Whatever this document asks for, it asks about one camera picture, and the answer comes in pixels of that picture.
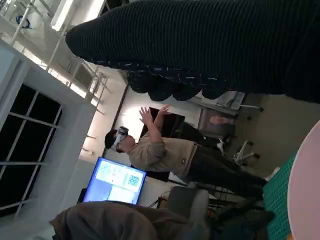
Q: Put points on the person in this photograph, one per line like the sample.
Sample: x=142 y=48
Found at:
x=112 y=222
x=160 y=155

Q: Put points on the white vr headset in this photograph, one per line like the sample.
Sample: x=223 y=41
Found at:
x=120 y=136

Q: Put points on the dark window with white bars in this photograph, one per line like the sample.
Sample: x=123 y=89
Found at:
x=25 y=125

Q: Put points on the green cutting mat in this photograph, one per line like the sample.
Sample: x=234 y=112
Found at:
x=280 y=200

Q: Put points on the pink bowl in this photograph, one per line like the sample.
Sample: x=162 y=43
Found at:
x=307 y=187

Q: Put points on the white chair base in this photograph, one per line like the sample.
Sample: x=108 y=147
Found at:
x=243 y=152

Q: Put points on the bright blue monitor screen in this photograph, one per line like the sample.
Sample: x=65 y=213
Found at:
x=112 y=180

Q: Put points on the grey office chair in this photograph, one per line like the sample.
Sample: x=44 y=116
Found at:
x=217 y=120

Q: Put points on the white ceiling grid frame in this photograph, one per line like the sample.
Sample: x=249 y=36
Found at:
x=56 y=50

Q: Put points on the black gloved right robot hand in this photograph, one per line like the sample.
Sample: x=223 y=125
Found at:
x=200 y=45

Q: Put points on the dark monitor screen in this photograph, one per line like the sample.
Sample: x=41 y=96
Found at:
x=175 y=125

